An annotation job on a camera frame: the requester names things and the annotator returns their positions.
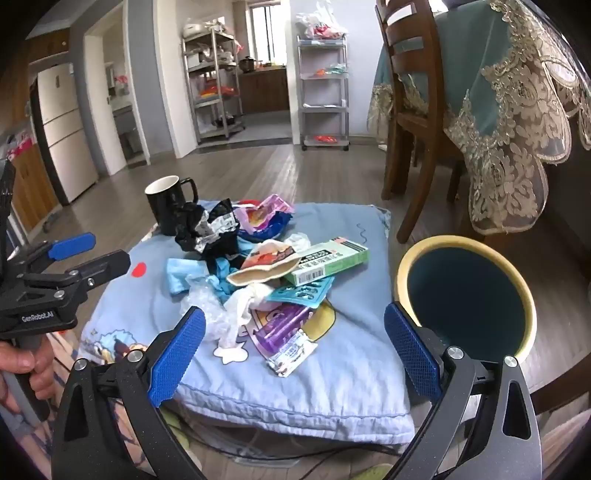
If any pink wrapper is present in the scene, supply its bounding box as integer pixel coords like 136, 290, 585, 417
238, 194, 295, 232

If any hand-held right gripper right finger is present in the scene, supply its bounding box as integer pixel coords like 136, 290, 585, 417
383, 302, 543, 480

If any white printed wrapper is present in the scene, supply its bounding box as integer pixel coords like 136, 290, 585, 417
265, 330, 319, 378

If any white refrigerator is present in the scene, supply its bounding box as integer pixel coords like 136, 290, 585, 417
30, 62, 100, 206

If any wooden side cabinet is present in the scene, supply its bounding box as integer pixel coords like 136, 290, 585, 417
0, 134, 61, 232

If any teal lace tablecloth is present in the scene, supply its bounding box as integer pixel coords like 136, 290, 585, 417
367, 0, 591, 236

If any black mug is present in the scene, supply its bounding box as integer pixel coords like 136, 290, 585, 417
144, 175, 199, 237

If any green cardboard box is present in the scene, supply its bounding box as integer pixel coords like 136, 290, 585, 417
284, 237, 370, 287

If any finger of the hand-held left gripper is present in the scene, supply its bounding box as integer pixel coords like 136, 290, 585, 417
18, 249, 132, 301
9, 233, 97, 273

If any teal bin with yellow rim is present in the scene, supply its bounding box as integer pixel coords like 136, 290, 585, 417
394, 235, 539, 365

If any printed light blue cushion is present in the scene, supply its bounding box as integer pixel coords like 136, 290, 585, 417
76, 198, 411, 444

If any plastic bag with red items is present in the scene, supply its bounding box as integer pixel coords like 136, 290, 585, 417
295, 2, 348, 41

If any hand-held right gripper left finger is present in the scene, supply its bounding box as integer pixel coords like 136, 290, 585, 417
51, 305, 208, 480

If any purple spray bottle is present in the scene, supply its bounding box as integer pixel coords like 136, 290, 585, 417
252, 305, 310, 357

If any person's left hand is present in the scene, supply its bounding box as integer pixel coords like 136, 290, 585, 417
0, 339, 56, 416

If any black foil wrapper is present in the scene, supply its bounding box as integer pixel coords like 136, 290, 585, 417
174, 198, 242, 271

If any wooden chair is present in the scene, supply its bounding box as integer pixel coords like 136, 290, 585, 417
374, 0, 467, 245

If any brown kitchen cabinet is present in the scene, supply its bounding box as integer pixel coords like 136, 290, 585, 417
239, 65, 291, 114

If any white tissue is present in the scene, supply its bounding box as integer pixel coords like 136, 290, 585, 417
212, 281, 273, 349

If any metal shelf rack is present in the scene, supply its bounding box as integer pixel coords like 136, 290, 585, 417
181, 25, 245, 145

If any teal flat packet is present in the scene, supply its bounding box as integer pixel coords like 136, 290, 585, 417
267, 276, 335, 309

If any white trolley cart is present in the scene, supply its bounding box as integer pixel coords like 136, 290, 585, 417
296, 34, 350, 152

